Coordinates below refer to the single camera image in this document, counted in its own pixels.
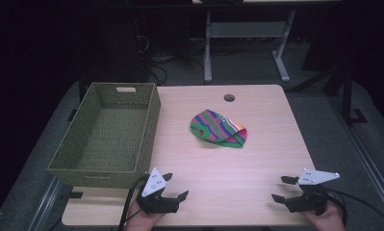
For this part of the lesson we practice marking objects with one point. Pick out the green woven basket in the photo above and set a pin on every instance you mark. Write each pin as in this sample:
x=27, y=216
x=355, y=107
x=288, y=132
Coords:
x=115, y=141

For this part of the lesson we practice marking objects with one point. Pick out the black computer tower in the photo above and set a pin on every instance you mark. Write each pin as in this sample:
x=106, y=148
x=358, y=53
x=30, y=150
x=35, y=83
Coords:
x=122, y=54

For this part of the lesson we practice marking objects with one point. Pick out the black metal stand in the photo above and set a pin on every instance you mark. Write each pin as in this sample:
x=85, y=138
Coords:
x=348, y=96

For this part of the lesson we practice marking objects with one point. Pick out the grey metal desk frame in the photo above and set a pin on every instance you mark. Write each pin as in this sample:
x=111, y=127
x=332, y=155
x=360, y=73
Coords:
x=244, y=29

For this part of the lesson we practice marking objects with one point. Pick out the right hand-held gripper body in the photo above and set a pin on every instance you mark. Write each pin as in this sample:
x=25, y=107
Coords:
x=311, y=192

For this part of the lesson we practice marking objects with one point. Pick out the aluminium rail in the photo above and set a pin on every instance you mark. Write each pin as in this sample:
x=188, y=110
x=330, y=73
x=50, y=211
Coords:
x=45, y=205
x=366, y=154

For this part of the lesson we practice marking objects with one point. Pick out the person's right hand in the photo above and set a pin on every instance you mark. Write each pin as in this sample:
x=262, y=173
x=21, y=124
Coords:
x=327, y=223

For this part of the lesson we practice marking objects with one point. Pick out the striped knitted pet sweater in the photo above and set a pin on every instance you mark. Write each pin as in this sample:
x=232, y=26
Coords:
x=218, y=128

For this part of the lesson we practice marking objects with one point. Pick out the person's left hand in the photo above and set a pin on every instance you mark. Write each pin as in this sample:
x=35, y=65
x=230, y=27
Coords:
x=138, y=221

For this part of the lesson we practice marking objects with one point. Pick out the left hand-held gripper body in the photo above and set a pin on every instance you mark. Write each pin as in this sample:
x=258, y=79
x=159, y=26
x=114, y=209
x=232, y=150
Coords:
x=154, y=186

